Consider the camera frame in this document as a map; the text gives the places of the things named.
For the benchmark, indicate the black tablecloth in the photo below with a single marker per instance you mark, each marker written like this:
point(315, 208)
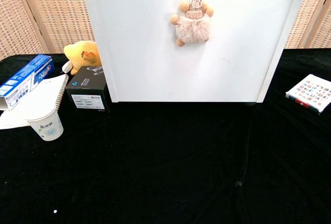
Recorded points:
point(155, 162)

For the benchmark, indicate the white upright board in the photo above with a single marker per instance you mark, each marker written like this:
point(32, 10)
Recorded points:
point(186, 74)

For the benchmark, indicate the black cardboard box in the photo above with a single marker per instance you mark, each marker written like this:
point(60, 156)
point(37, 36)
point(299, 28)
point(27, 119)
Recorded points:
point(86, 89)

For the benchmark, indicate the yellow plush toy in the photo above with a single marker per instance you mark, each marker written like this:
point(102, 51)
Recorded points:
point(82, 56)

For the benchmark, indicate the white paper cup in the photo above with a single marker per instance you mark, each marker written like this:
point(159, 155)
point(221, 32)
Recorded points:
point(46, 127)

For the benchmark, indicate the white spiral notebook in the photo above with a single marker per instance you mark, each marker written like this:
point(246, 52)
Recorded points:
point(38, 97)

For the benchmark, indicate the blue toothpaste box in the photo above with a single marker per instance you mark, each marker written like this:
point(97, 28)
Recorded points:
point(24, 80)

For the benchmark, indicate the woven rattan folding screen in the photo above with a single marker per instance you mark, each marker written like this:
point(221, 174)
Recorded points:
point(51, 12)

